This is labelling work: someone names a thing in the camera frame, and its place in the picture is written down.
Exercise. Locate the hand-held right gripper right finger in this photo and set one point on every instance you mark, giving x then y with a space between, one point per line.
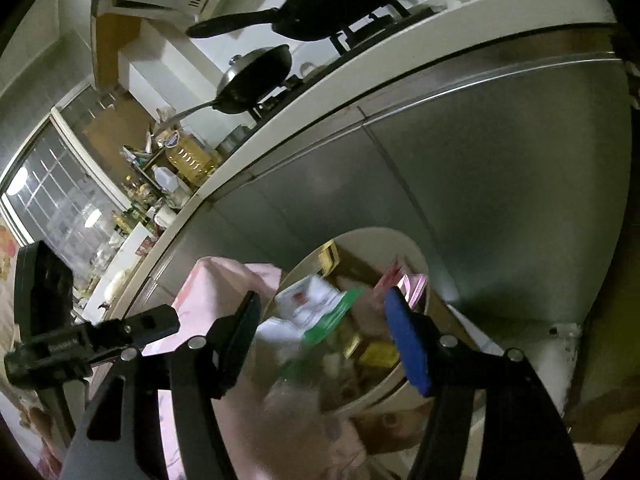
407 340

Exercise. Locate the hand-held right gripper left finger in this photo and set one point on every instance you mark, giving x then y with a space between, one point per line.
240 340

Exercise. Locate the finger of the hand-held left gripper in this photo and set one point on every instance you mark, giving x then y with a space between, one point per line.
150 322

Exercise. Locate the clear plastic bottle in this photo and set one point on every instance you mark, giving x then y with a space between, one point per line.
300 375

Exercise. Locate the white plastic wrapper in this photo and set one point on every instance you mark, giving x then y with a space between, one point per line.
305 300

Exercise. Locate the beige round trash bin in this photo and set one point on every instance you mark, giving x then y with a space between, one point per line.
372 232

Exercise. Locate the yellow snack packet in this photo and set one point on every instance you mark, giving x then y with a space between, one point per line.
330 257

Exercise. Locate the pink floral tablecloth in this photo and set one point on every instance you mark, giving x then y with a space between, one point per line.
220 285

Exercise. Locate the window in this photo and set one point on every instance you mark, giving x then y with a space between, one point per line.
60 195

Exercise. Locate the group of condiment bottles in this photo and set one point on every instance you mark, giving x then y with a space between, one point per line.
145 205

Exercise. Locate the white plastic jug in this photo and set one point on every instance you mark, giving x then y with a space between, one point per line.
170 180

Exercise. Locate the yellow cooking oil bottle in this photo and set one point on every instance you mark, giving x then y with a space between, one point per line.
195 160

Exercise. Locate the kitchen counter cabinet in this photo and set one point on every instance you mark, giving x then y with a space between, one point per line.
450 160

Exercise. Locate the small steel bowl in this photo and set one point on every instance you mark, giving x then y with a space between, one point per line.
232 142

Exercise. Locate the wok with lid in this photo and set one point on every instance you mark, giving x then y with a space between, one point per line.
255 80

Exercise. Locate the gas stove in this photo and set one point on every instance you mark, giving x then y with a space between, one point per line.
360 25

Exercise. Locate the black frying pan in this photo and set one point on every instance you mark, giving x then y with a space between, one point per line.
330 5

